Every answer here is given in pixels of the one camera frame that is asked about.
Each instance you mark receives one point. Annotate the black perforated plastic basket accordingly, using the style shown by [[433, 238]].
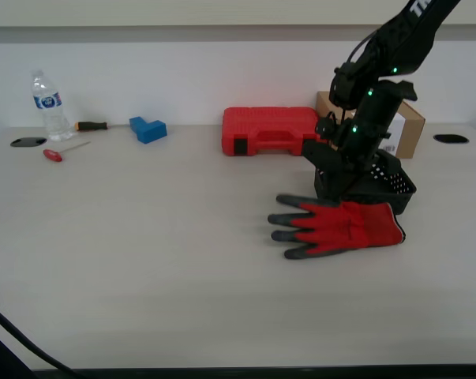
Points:
[[399, 185]]

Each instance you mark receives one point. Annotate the red and grey work glove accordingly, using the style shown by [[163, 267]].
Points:
[[340, 229]]

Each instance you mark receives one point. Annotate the brown cardboard box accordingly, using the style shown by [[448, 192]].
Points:
[[409, 130]]

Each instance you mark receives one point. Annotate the red plastic tool case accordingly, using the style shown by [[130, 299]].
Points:
[[269, 122]]

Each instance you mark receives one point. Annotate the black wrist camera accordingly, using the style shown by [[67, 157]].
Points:
[[325, 127]]

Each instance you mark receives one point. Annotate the black and orange screwdriver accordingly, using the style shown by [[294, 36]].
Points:
[[91, 126]]

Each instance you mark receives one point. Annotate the clear plastic water bottle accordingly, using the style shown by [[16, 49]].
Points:
[[50, 114]]

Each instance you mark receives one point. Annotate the blue plastic block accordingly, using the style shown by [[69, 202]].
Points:
[[148, 132]]

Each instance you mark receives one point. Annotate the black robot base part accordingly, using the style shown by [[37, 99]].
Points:
[[1, 363]]

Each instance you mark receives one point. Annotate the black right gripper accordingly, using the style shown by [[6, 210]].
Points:
[[332, 158]]

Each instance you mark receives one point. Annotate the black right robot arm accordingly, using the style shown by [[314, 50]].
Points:
[[411, 39]]

